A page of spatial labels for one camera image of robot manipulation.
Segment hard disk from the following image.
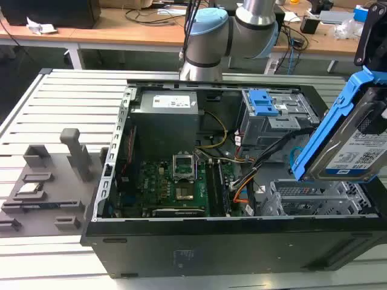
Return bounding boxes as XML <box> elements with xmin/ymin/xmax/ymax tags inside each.
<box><xmin>289</xmin><ymin>66</ymin><xmax>387</xmax><ymax>184</ymax></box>

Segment metal disk bay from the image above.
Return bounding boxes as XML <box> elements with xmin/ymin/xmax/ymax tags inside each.
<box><xmin>237</xmin><ymin>89</ymin><xmax>321</xmax><ymax>149</ymax></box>

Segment blue box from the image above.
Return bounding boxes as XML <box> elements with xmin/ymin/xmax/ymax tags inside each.
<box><xmin>353</xmin><ymin>5</ymin><xmax>371</xmax><ymax>22</ymax></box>

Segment clear plastic bag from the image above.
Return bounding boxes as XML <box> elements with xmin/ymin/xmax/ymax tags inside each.
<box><xmin>333</xmin><ymin>18</ymin><xmax>364</xmax><ymax>40</ymax></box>

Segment flat grey box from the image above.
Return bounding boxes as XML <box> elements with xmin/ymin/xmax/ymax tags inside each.
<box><xmin>319</xmin><ymin>10</ymin><xmax>356</xmax><ymax>24</ymax></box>

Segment small black box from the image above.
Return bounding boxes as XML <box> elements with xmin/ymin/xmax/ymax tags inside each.
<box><xmin>299</xmin><ymin>16</ymin><xmax>321</xmax><ymax>34</ymax></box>

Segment blue plastic bay latch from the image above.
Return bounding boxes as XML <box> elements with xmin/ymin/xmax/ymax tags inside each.
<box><xmin>247</xmin><ymin>89</ymin><xmax>279</xmax><ymax>117</ymax></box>

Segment black RAM slots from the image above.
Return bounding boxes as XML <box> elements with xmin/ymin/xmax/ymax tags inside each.
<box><xmin>207</xmin><ymin>159</ymin><xmax>233</xmax><ymax>217</ymax></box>

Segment metal socket cover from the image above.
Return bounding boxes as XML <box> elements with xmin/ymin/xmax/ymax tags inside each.
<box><xmin>172</xmin><ymin>153</ymin><xmax>195</xmax><ymax>181</ymax></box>

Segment grey power supply unit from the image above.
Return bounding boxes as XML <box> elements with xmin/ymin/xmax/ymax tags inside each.
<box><xmin>129</xmin><ymin>90</ymin><xmax>200</xmax><ymax>155</ymax></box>

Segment wooden desk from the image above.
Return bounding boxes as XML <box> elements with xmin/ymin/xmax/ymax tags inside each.
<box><xmin>0</xmin><ymin>5</ymin><xmax>365</xmax><ymax>56</ymax></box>

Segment green motherboard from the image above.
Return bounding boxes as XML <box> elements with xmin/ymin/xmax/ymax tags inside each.
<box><xmin>119</xmin><ymin>159</ymin><xmax>239</xmax><ymax>218</ymax></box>

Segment graphics card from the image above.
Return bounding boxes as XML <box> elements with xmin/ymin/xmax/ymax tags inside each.
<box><xmin>151</xmin><ymin>206</ymin><xmax>210</xmax><ymax>218</ymax></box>

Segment black PC case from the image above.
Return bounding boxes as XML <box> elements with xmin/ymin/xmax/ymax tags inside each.
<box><xmin>80</xmin><ymin>79</ymin><xmax>387</xmax><ymax>280</ymax></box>

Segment large black box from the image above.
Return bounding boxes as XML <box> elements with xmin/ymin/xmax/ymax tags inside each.
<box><xmin>1</xmin><ymin>0</ymin><xmax>102</xmax><ymax>30</ymax></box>

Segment crumpled white paper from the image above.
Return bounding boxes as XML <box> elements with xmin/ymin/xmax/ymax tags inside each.
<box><xmin>26</xmin><ymin>16</ymin><xmax>58</xmax><ymax>34</ymax></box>

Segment grey parts rack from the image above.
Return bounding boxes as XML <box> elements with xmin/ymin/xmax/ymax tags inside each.
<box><xmin>0</xmin><ymin>128</ymin><xmax>110</xmax><ymax>234</ymax></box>

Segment silver CPU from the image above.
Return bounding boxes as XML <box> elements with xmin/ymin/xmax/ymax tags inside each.
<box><xmin>18</xmin><ymin>182</ymin><xmax>42</xmax><ymax>195</ymax></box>

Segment blue wire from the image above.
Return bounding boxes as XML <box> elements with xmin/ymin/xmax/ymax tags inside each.
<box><xmin>289</xmin><ymin>146</ymin><xmax>304</xmax><ymax>170</ymax></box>

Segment black wire bundle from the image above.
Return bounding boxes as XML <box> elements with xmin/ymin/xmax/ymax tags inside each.
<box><xmin>231</xmin><ymin>132</ymin><xmax>298</xmax><ymax>192</ymax></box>

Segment yellow and black wire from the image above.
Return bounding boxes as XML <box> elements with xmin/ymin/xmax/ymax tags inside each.
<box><xmin>195</xmin><ymin>111</ymin><xmax>229</xmax><ymax>150</ymax></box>

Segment orange wire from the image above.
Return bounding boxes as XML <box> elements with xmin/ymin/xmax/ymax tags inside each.
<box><xmin>233</xmin><ymin>178</ymin><xmax>258</xmax><ymax>207</ymax></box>

